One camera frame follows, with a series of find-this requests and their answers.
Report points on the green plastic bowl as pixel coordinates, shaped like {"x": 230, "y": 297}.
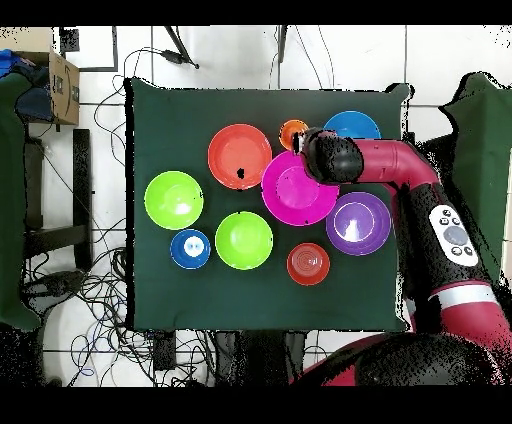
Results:
{"x": 174, "y": 200}
{"x": 244, "y": 240}

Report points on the small dark blue bowl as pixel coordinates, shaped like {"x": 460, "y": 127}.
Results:
{"x": 190, "y": 258}

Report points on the orange plastic cup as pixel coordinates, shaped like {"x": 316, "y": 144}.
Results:
{"x": 290, "y": 134}

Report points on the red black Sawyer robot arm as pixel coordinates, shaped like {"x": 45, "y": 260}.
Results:
{"x": 424, "y": 240}

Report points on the pink plastic bowl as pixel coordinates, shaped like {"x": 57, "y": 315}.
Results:
{"x": 288, "y": 196}

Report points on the large orange-red plastic bowl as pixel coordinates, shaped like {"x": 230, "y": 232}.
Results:
{"x": 239, "y": 152}

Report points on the small ribbed orange-red bowl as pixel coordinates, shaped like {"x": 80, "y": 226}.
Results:
{"x": 308, "y": 264}

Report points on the dark green tablecloth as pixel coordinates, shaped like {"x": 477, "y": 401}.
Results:
{"x": 200, "y": 296}

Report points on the purple plastic bowl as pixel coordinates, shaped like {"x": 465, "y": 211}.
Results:
{"x": 358, "y": 223}

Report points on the light blue plastic bowl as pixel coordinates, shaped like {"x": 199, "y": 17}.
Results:
{"x": 352, "y": 124}

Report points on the black power adapter box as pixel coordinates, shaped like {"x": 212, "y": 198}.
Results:
{"x": 164, "y": 350}

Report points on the black tripod leg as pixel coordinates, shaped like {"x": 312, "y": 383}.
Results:
{"x": 282, "y": 40}
{"x": 178, "y": 56}

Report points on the cardboard box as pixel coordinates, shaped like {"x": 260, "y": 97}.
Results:
{"x": 64, "y": 92}

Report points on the green cloth covered side table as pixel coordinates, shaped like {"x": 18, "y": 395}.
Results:
{"x": 484, "y": 140}
{"x": 10, "y": 200}

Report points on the dark blue bag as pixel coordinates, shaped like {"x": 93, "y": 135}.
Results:
{"x": 34, "y": 104}

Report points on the bright blue cloth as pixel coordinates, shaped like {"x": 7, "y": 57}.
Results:
{"x": 8, "y": 62}

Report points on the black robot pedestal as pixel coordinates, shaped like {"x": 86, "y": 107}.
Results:
{"x": 260, "y": 356}

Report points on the black table leg frame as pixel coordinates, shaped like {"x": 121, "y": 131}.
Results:
{"x": 82, "y": 192}

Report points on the black metal floor frame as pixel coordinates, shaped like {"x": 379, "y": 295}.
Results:
{"x": 115, "y": 48}

